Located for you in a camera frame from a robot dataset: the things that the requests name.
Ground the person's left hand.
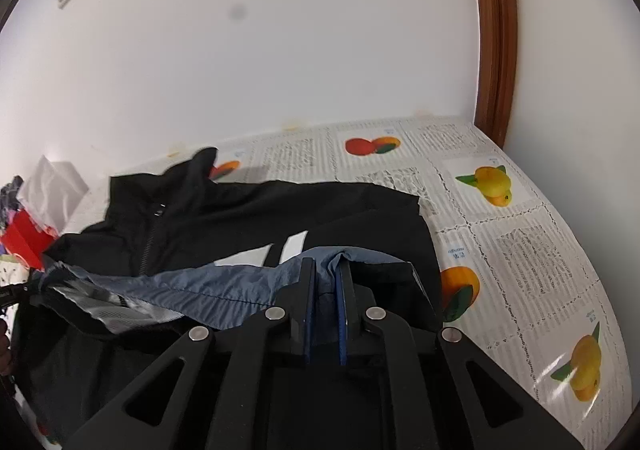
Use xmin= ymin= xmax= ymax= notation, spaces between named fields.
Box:
xmin=0 ymin=320 xmax=14 ymax=377

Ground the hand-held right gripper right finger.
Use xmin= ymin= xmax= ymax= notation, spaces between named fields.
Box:
xmin=339 ymin=261 xmax=585 ymax=450

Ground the white plastic bag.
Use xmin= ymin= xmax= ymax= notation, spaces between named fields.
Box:
xmin=19 ymin=155 xmax=91 ymax=236

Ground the brown wooden door frame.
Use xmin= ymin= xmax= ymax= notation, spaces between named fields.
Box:
xmin=467 ymin=0 xmax=518 ymax=148

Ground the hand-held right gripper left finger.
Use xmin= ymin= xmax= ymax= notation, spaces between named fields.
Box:
xmin=65 ymin=259 xmax=318 ymax=450

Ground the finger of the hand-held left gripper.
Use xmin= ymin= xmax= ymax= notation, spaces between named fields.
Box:
xmin=0 ymin=275 xmax=46 ymax=309

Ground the grey plaid cloth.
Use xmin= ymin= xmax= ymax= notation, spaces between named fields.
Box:
xmin=0 ymin=175 xmax=26 ymax=231

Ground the red paper bag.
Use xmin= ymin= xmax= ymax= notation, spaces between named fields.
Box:
xmin=0 ymin=210 xmax=56 ymax=271

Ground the black white blue jacket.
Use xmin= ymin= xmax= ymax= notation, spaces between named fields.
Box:
xmin=12 ymin=147 xmax=443 ymax=450

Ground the white floral quilt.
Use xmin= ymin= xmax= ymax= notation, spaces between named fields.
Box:
xmin=0 ymin=254 xmax=31 ymax=283

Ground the fruit print tablecloth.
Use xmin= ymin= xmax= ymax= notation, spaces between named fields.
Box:
xmin=15 ymin=115 xmax=633 ymax=450

